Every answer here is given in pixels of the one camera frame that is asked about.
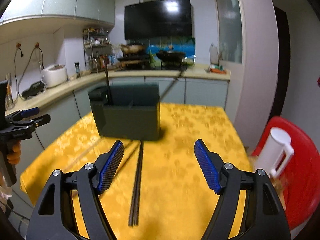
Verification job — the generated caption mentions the light bamboo chopstick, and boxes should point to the light bamboo chopstick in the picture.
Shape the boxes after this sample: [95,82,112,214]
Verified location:
[62,138,101,172]

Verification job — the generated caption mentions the reddish brown chopstick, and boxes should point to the reddish brown chopstick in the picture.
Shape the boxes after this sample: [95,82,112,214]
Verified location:
[159,70,185,101]

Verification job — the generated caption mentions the left hand orange glove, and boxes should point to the left hand orange glove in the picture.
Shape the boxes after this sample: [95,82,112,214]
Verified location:
[7,141,22,165]

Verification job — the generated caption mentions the metal utensil cup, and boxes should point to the metal utensil cup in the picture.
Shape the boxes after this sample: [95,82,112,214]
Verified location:
[5,73,15,111]

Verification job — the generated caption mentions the black countertop appliance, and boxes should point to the black countertop appliance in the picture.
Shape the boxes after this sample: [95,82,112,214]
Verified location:
[21,81,46,100]

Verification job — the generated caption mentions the white rice cooker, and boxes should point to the white rice cooker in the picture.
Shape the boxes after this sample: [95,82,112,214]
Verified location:
[41,64,68,88]

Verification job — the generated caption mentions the red plastic stool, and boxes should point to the red plastic stool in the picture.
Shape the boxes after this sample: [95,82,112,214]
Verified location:
[252,116,319,230]

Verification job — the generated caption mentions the pepper grinder bottle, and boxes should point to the pepper grinder bottle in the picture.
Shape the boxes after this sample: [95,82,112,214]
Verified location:
[74,62,81,79]

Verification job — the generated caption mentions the white plastic jug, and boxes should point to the white plastic jug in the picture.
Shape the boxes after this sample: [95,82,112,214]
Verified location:
[254,127,295,179]

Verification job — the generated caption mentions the dark green utensil holder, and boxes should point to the dark green utensil holder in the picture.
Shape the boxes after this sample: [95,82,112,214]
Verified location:
[88,83,161,141]

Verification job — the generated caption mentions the metal spice rack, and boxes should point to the metal spice rack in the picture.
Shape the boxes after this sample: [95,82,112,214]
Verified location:
[82,27,112,73]

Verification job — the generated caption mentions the clay pot on stove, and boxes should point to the clay pot on stove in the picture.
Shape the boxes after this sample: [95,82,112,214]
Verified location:
[120,44,145,54]

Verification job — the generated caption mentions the lower counter cabinets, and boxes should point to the lower counter cabinets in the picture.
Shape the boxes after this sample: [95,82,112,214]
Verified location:
[4,76,230,205]

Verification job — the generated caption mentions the gas stove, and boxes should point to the gas stove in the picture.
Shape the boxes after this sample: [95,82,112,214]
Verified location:
[117,55,190,71]

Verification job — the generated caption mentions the black wok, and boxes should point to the black wok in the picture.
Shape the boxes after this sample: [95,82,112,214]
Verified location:
[156,50,185,63]

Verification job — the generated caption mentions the orange item on counter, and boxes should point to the orange item on counter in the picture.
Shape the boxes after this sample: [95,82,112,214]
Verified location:
[206,64,227,74]

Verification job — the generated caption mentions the black range hood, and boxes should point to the black range hood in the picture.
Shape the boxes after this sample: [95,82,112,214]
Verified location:
[124,0,192,40]

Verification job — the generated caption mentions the white plastic bottle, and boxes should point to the white plastic bottle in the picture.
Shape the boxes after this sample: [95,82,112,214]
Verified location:
[209,44,219,64]

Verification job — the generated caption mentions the upper wall cabinets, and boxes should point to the upper wall cabinets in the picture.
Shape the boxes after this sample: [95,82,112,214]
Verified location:
[1,0,115,25]

